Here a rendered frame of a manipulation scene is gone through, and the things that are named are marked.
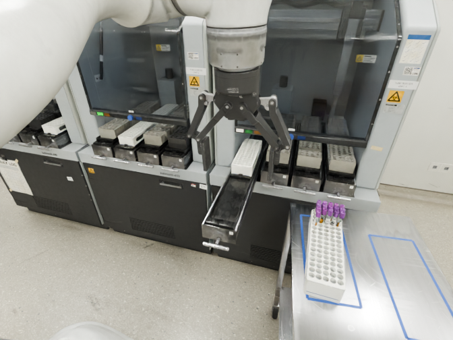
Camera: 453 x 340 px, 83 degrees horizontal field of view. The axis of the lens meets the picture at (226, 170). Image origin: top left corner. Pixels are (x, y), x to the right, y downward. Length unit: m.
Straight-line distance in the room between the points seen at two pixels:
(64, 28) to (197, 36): 1.07
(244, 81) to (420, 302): 0.77
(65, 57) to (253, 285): 1.70
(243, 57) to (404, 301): 0.77
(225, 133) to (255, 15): 0.99
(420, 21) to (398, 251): 0.80
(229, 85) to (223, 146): 0.97
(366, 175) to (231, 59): 1.10
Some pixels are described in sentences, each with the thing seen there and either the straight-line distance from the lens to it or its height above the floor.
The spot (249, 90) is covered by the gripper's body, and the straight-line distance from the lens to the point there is 0.43.
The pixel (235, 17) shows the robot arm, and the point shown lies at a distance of 0.39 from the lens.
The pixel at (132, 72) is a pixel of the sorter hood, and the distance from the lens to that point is 1.45.
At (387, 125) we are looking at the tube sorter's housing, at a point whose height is 1.07.
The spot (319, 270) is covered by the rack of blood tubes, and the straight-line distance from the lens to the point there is 0.81.
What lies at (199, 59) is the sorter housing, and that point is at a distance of 1.27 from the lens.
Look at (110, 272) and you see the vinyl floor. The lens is 2.00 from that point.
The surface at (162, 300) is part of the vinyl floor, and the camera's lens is 1.78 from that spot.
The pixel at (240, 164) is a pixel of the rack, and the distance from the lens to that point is 1.22.
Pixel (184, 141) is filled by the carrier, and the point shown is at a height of 0.87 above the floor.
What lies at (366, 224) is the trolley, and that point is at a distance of 1.10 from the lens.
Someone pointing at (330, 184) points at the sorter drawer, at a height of 0.79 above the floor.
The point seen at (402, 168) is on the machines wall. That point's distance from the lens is 2.75.
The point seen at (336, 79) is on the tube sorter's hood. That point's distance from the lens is 1.19.
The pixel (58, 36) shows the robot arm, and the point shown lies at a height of 1.49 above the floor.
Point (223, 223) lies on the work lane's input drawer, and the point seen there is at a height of 0.82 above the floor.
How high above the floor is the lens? 1.50
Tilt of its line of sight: 33 degrees down
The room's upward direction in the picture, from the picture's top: straight up
